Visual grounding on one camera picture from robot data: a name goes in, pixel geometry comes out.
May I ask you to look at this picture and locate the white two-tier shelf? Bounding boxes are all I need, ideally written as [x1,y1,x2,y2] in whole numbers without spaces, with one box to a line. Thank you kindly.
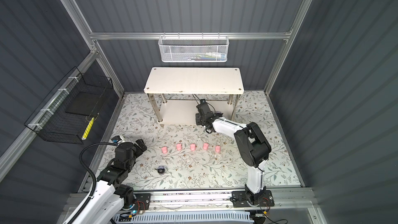
[144,67,245,125]

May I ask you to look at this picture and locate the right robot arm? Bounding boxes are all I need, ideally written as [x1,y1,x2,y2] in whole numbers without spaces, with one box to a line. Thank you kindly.
[195,99,272,205]

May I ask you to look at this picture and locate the white ribbed cable duct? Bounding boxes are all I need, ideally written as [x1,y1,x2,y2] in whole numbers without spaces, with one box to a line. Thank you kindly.
[111,211,254,224]

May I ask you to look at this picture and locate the floral patterned mat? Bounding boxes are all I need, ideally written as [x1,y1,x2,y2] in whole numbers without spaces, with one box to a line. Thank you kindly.
[112,91,301,190]

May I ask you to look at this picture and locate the dark purple toy left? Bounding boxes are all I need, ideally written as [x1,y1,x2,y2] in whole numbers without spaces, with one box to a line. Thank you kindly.
[156,166,166,175]

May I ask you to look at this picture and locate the black pad in basket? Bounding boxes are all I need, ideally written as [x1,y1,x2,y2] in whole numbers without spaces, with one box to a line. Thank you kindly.
[65,92,106,117]

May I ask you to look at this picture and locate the items in white basket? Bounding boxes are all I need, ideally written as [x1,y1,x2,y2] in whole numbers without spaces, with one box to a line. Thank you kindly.
[185,52,228,62]

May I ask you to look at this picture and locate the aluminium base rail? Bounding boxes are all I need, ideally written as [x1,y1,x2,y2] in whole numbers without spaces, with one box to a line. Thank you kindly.
[134,187,318,213]

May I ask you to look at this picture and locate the black wire mesh basket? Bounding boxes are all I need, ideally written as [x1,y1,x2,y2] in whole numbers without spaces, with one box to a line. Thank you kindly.
[24,69,114,144]

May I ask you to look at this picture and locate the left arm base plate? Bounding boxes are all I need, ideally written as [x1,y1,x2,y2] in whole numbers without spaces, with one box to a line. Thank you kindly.
[123,194,151,212]

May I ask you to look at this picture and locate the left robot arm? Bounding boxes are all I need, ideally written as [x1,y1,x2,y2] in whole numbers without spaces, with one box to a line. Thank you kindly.
[64,139,150,224]

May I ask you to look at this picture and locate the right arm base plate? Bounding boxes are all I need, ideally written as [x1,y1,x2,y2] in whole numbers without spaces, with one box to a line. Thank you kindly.
[229,190,275,208]

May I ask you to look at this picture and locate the white wire mesh basket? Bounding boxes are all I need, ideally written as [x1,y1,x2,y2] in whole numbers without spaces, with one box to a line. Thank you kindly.
[158,36,230,63]

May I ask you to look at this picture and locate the yellow label tag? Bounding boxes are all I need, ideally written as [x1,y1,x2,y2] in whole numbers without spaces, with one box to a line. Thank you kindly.
[81,117,95,141]

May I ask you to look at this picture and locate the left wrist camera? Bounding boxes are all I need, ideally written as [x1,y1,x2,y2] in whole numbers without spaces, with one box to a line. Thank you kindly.
[111,135,125,144]

